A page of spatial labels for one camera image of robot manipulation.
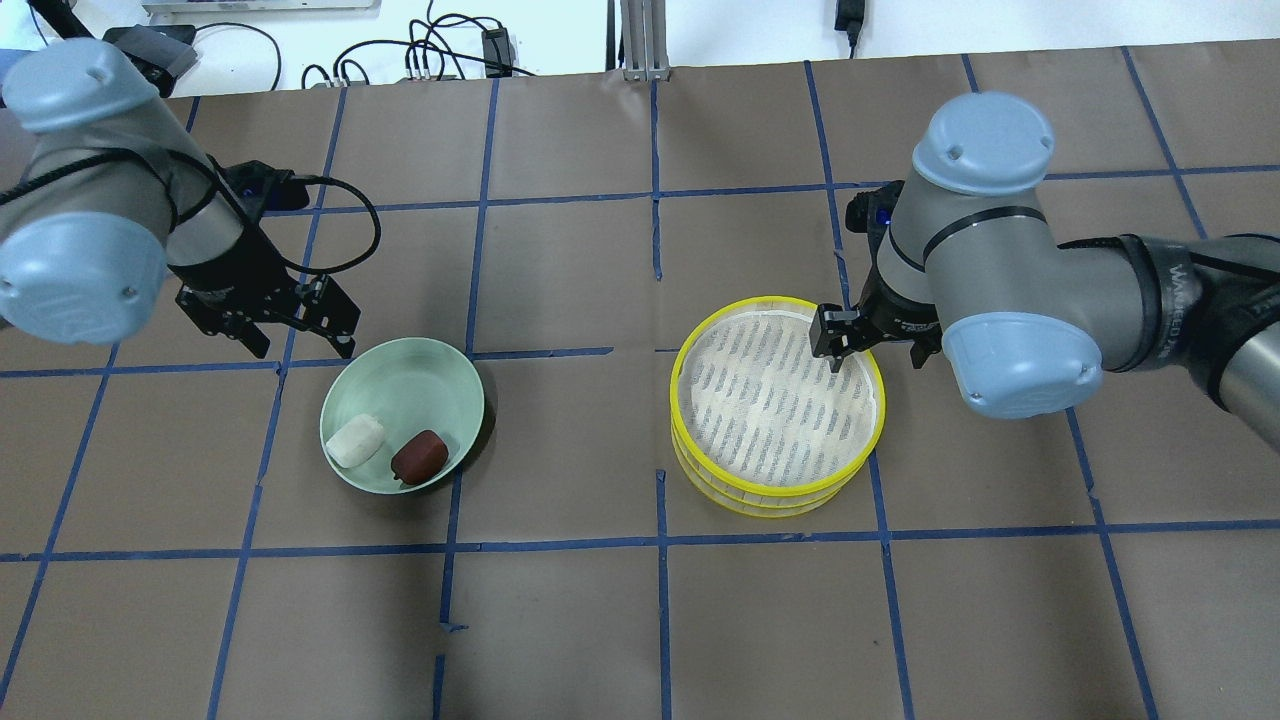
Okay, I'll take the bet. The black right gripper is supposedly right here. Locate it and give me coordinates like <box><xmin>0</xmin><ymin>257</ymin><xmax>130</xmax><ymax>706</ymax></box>
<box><xmin>810</xmin><ymin>270</ymin><xmax>943</xmax><ymax>374</ymax></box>

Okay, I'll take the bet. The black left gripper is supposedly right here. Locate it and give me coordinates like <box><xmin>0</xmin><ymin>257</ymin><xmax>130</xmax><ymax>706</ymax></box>
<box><xmin>169</xmin><ymin>227</ymin><xmax>361</xmax><ymax>360</ymax></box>

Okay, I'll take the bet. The yellow top steamer layer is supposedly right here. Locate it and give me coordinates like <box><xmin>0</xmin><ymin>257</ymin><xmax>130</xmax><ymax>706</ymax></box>
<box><xmin>668</xmin><ymin>296</ymin><xmax>887</xmax><ymax>495</ymax></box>

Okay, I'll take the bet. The yellow steamer layer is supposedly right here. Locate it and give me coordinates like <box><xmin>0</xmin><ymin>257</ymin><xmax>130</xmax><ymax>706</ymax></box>
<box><xmin>669</xmin><ymin>429</ymin><xmax>874</xmax><ymax>519</ymax></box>
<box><xmin>668</xmin><ymin>296</ymin><xmax>887</xmax><ymax>495</ymax></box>

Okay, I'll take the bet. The white bun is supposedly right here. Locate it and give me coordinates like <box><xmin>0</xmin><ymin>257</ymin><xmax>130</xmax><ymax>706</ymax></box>
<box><xmin>324</xmin><ymin>414</ymin><xmax>387</xmax><ymax>469</ymax></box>

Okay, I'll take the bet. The brown bun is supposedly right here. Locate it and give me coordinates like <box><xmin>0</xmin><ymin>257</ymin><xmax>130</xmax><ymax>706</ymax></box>
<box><xmin>390</xmin><ymin>429</ymin><xmax>451</xmax><ymax>487</ymax></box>

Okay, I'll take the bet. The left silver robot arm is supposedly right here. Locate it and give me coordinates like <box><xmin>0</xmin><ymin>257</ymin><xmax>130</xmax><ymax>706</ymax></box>
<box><xmin>1</xmin><ymin>38</ymin><xmax>360</xmax><ymax>359</ymax></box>

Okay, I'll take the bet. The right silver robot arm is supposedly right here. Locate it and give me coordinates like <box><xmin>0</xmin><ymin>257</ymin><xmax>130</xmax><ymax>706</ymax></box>
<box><xmin>810</xmin><ymin>91</ymin><xmax>1279</xmax><ymax>446</ymax></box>

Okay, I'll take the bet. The yellow bottom steamer layer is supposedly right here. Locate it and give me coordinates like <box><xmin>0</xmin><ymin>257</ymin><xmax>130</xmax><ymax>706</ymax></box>
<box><xmin>669</xmin><ymin>429</ymin><xmax>874</xmax><ymax>519</ymax></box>

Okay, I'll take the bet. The light green bowl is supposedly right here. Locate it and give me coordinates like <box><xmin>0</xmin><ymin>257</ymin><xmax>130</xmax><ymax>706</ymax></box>
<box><xmin>319</xmin><ymin>338</ymin><xmax>486</xmax><ymax>496</ymax></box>

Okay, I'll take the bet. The black power adapter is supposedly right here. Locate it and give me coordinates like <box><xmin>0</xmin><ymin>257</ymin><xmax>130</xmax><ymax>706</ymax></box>
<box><xmin>835</xmin><ymin>0</ymin><xmax>867</xmax><ymax>35</ymax></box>

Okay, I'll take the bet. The black camera stand base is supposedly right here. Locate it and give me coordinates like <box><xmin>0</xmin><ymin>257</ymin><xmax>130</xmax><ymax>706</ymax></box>
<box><xmin>102</xmin><ymin>24</ymin><xmax>198</xmax><ymax>97</ymax></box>

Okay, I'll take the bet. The aluminium frame post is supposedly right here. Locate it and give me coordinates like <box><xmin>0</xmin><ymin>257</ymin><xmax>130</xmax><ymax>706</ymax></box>
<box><xmin>617</xmin><ymin>0</ymin><xmax>671</xmax><ymax>82</ymax></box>

